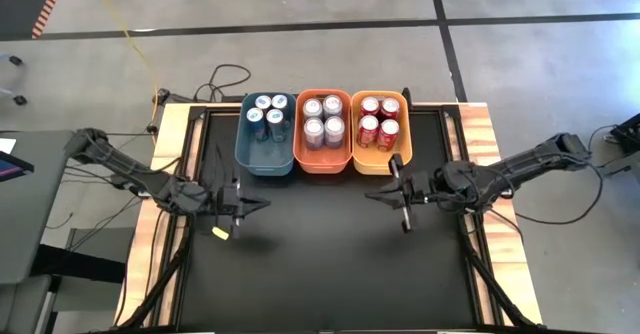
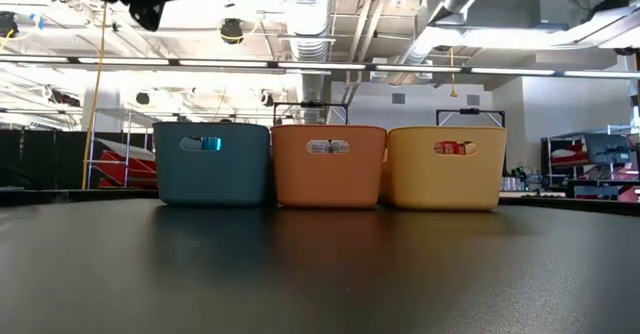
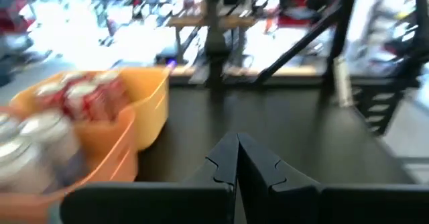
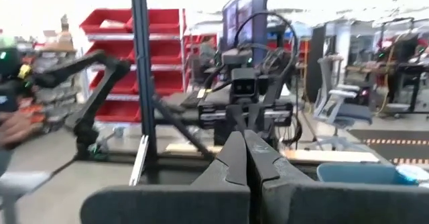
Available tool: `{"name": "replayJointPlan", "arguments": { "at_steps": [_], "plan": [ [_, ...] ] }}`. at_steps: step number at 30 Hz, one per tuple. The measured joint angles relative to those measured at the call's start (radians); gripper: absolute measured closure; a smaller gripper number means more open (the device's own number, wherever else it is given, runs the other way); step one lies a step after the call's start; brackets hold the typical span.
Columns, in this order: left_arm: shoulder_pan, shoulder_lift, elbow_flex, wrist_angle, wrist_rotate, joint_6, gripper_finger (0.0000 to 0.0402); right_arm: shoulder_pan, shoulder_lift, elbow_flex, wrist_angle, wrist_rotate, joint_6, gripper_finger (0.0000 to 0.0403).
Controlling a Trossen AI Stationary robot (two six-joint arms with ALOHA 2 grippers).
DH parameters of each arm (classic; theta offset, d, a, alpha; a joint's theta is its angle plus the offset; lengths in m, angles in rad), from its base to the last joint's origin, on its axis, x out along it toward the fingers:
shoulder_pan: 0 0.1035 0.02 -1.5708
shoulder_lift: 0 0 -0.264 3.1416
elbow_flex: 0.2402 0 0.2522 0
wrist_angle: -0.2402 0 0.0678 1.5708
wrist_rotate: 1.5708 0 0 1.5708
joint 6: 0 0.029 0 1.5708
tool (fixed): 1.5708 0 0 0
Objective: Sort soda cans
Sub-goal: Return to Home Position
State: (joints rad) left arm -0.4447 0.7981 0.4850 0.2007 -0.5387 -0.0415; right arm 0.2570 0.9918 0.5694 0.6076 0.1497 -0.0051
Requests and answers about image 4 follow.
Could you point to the black mat orange-striped edge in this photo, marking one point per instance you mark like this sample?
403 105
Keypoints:
395 143

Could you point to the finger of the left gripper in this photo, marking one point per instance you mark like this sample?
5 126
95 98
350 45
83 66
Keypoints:
237 116
258 116

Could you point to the grey white office chair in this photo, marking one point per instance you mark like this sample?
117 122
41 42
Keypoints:
338 111

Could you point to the person's hand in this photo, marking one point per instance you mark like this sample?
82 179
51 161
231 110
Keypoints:
15 128

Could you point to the red storage bin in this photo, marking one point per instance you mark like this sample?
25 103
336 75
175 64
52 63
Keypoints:
100 47
117 111
167 82
166 19
166 51
129 83
107 19

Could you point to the person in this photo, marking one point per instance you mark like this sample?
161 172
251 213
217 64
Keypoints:
207 53

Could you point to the black workstation frame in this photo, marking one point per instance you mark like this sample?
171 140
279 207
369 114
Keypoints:
405 69

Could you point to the shelf with clear drawers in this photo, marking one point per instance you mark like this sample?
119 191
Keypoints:
57 96

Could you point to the large black monitor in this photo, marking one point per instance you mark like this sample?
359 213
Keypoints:
239 16

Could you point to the black background robot arm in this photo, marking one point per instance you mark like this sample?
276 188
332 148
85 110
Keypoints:
97 93

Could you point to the dark blue plastic bin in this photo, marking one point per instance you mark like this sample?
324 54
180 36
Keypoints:
355 174

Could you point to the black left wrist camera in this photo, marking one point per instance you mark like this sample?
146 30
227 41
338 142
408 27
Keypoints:
244 84

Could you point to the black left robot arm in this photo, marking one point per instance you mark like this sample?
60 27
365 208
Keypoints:
236 56

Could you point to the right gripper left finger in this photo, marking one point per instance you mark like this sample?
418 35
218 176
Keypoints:
187 204

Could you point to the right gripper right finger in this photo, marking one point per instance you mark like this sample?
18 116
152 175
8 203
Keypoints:
318 204

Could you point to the tall black panel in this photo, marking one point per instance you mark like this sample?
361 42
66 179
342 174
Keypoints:
316 63

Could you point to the metal rack for red bins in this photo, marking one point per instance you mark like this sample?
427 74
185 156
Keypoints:
167 37

